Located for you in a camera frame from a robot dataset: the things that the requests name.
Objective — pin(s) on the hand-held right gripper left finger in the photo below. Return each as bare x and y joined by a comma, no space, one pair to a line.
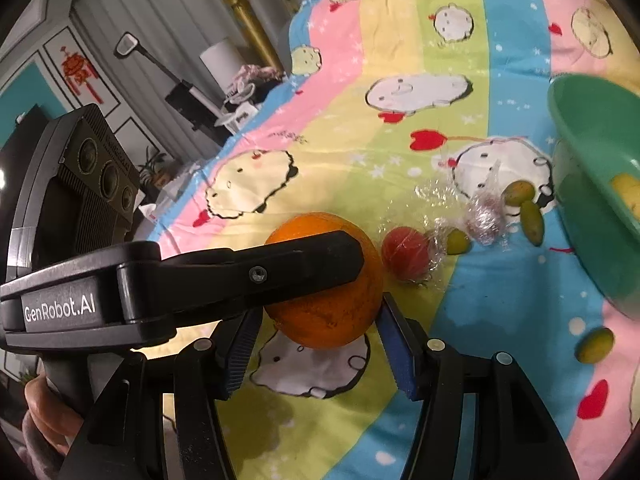
237,360

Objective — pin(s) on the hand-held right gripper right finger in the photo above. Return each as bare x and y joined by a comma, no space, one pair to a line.
400,350

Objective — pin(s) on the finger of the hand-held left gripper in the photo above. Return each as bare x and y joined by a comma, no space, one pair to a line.
300,265

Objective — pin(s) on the orange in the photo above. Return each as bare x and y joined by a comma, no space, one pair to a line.
325,320

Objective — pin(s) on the plastic-wrapped red fruit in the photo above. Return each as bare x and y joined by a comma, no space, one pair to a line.
484,221
405,252

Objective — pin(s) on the small green olive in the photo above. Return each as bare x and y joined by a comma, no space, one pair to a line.
457,242
517,193
595,345
531,222

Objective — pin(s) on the clear plastic wrap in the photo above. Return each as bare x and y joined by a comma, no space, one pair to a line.
432,195

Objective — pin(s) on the yellow lemon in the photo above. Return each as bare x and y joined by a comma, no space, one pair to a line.
627,195

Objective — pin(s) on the green plastic basin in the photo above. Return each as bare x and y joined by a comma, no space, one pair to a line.
590,125

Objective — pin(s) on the person's left forearm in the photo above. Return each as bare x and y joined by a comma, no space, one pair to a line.
35,460

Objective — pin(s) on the person's left hand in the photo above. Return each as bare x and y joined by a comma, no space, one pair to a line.
50,415

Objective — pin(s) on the striped cartoon printed blanket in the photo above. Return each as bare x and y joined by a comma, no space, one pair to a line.
350,160

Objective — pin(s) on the black television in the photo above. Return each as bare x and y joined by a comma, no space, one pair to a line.
20,150

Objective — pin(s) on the potted plant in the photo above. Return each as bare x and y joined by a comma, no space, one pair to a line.
155,170

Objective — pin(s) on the black and white bag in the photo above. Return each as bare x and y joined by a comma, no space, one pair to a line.
245,107

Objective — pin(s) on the pink cloth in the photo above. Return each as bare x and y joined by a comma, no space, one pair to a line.
250,72

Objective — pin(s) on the black upright vacuum cleaner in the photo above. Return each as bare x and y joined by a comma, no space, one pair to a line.
187,97

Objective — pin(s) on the white board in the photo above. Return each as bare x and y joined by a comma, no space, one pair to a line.
220,65

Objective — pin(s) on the golden patterned curtain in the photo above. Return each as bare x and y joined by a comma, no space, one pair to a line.
250,20

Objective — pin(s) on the grey curtain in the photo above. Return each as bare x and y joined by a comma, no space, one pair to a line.
150,0

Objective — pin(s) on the red knot wall ornament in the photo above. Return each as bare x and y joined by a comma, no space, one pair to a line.
79,72

